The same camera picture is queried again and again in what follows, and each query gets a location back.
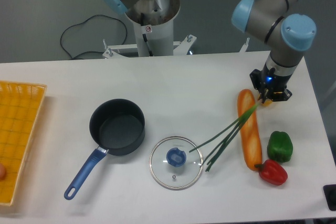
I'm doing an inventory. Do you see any glass pot lid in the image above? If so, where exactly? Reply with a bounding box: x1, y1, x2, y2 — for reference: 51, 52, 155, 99
149, 136, 203, 190

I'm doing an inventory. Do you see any yellow bell pepper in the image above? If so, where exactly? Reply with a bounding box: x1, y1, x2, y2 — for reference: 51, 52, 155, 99
258, 91, 272, 107

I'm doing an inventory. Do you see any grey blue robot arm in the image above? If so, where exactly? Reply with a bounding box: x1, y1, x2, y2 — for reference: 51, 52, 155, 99
104, 0, 317, 102

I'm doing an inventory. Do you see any green onion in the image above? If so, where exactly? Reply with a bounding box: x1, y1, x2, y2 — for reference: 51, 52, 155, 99
189, 102, 261, 172

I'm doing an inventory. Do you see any black cable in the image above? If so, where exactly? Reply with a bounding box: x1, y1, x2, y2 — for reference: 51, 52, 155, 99
59, 14, 128, 60

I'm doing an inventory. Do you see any orange item in basket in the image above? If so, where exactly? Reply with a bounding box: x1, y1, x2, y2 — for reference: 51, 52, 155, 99
0, 163, 6, 180

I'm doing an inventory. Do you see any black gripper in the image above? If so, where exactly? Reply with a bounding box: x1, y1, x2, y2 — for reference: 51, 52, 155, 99
249, 68, 292, 103

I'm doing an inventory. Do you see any green bell pepper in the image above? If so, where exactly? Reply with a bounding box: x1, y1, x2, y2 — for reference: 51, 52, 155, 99
267, 131, 293, 163

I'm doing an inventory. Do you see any orange baguette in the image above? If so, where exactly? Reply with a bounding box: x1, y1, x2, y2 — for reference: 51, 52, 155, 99
237, 89, 263, 171

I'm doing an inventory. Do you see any yellow woven basket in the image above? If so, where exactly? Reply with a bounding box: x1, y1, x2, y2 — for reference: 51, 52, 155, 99
1, 81, 47, 206

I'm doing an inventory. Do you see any dark saucepan blue handle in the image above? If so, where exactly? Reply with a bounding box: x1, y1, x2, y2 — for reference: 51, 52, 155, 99
64, 99, 145, 200

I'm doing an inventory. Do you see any red bell pepper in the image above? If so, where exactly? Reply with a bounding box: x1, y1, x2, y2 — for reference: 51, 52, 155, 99
255, 159, 288, 186

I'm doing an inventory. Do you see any black corner object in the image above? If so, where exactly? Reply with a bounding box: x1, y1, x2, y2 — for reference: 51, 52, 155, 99
323, 184, 336, 211

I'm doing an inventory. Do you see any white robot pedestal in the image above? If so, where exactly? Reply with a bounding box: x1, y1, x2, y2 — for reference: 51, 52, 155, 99
104, 0, 197, 57

